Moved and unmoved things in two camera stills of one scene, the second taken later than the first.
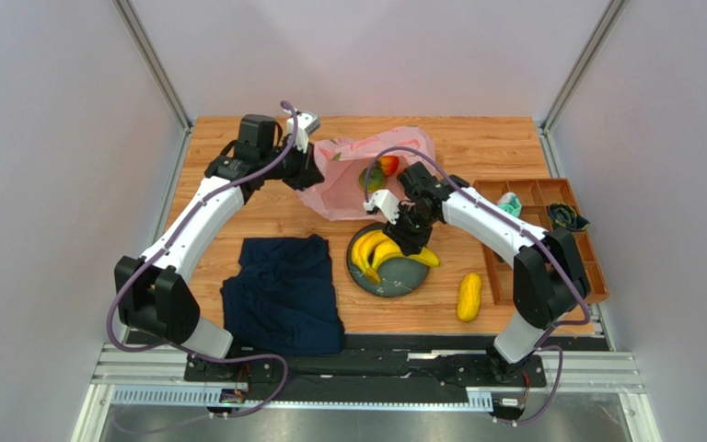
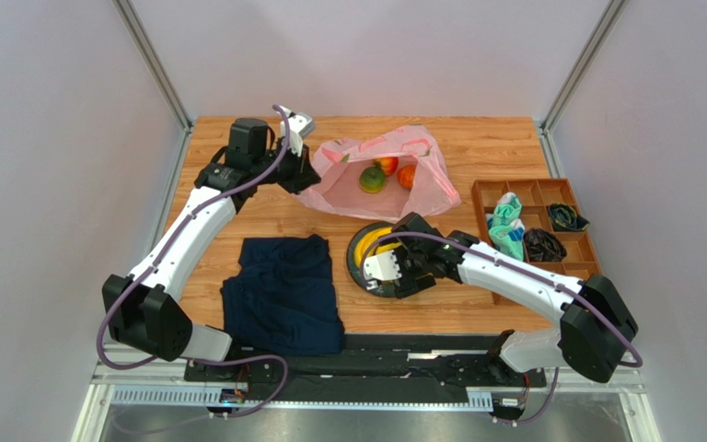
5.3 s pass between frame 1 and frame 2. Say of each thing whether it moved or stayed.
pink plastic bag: stayed
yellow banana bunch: stayed
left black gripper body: stayed
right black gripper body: moved
